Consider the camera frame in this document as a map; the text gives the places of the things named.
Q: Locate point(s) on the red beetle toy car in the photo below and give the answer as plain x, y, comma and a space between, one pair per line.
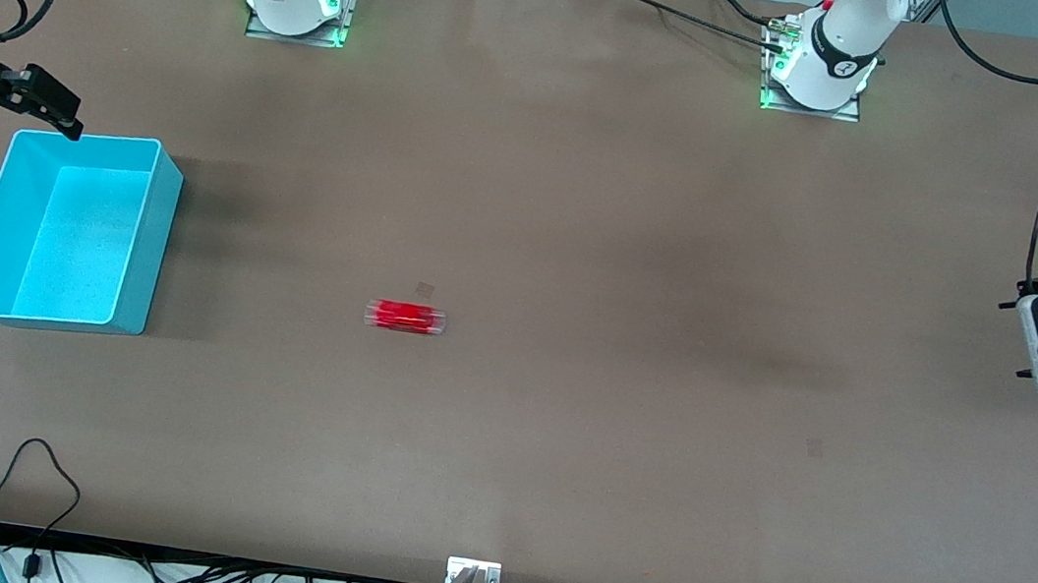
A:
405, 317

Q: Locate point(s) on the blue plastic box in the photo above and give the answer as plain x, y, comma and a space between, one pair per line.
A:
80, 238

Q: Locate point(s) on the small tan tape patch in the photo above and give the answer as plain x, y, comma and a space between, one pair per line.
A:
425, 289

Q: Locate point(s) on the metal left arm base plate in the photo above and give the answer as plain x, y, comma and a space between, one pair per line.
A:
843, 115

